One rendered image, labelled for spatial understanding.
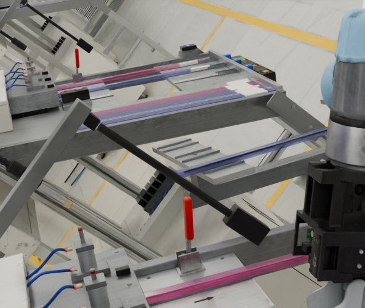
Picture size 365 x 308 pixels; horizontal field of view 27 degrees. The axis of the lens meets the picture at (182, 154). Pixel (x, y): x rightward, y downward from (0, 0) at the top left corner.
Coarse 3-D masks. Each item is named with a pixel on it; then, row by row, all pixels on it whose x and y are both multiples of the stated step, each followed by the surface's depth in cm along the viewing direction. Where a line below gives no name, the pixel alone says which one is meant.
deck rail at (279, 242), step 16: (288, 224) 115; (304, 224) 114; (240, 240) 112; (272, 240) 113; (288, 240) 113; (304, 240) 114; (176, 256) 111; (208, 256) 111; (240, 256) 112; (256, 256) 113; (272, 256) 113; (144, 272) 109; (272, 272) 114
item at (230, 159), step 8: (320, 128) 128; (296, 136) 126; (304, 136) 126; (312, 136) 127; (320, 136) 127; (272, 144) 125; (280, 144) 125; (288, 144) 125; (240, 152) 124; (248, 152) 123; (256, 152) 124; (264, 152) 124; (216, 160) 122; (224, 160) 122; (232, 160) 123; (240, 160) 123; (184, 168) 122; (192, 168) 121; (200, 168) 121; (208, 168) 122; (184, 176) 121
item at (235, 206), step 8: (232, 208) 76; (240, 208) 76; (224, 216) 77; (232, 216) 76; (240, 216) 76; (248, 216) 76; (232, 224) 76; (240, 224) 76; (248, 224) 76; (256, 224) 77; (264, 224) 77; (240, 232) 76; (248, 232) 77; (256, 232) 77; (264, 232) 77; (256, 240) 77
